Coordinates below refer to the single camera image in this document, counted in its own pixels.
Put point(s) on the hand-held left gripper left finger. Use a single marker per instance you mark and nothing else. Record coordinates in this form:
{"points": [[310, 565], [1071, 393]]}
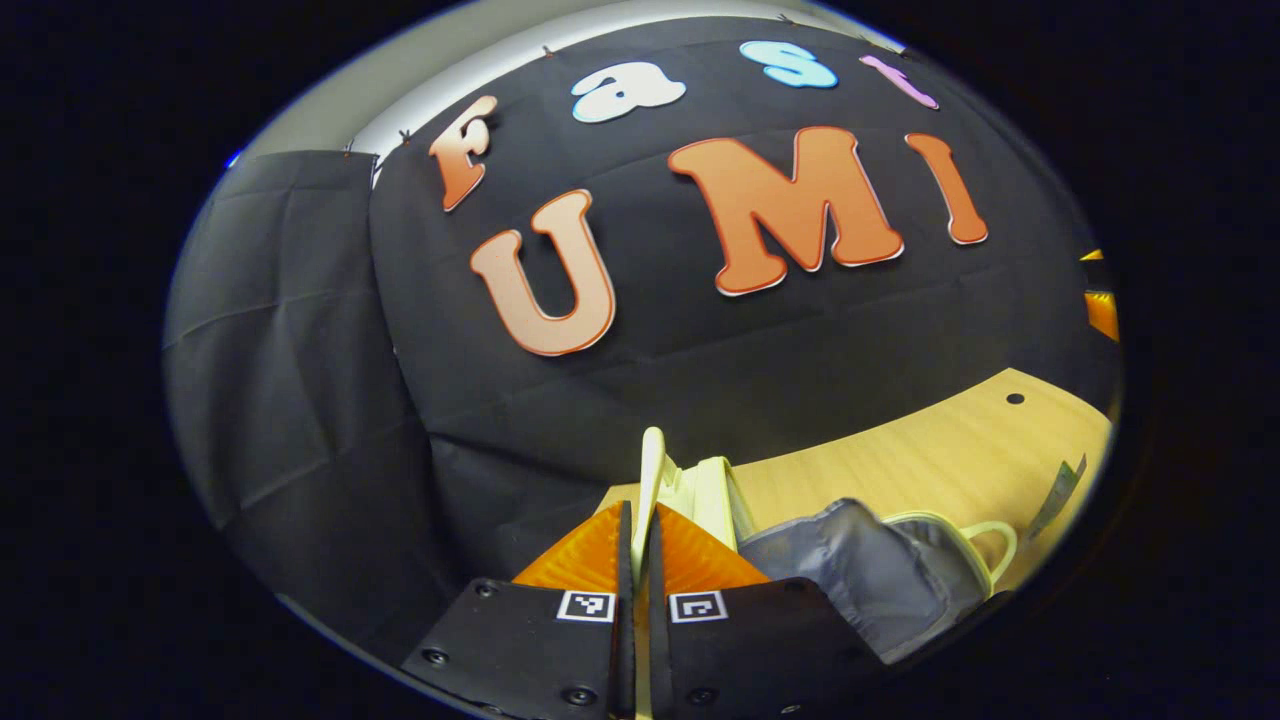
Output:
{"points": [[625, 640]]}

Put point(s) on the green white skincare pouch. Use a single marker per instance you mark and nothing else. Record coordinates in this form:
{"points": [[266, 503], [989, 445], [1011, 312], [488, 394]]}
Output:
{"points": [[1058, 497]]}

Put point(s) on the black backdrop cloth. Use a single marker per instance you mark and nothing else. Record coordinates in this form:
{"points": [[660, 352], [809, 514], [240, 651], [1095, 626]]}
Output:
{"points": [[700, 350]]}

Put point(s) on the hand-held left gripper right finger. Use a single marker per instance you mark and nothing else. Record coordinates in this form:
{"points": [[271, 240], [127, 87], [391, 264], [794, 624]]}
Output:
{"points": [[657, 650]]}

